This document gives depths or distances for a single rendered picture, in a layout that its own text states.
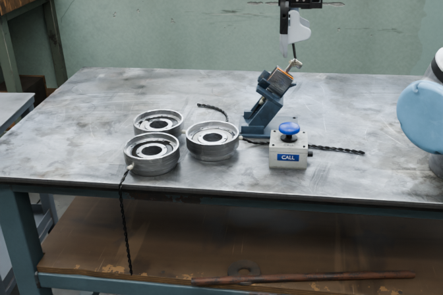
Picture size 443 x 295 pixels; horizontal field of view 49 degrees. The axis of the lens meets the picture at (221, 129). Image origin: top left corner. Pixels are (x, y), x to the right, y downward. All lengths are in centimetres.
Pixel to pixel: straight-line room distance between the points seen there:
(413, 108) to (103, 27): 215
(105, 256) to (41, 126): 32
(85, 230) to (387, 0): 183
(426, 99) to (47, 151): 72
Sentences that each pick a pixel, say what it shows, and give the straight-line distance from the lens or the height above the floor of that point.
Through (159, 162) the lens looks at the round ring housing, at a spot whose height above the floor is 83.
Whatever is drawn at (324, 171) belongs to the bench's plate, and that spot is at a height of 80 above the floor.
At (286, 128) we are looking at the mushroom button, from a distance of 91.
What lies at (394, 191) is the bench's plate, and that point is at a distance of 90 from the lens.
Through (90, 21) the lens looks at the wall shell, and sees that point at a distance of 275.
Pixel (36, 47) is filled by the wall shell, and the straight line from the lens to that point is 293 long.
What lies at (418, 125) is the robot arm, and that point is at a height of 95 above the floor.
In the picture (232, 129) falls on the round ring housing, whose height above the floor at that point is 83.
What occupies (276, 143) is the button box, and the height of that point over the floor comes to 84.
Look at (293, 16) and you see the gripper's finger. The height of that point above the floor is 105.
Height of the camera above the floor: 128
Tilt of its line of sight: 27 degrees down
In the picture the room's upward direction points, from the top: 2 degrees counter-clockwise
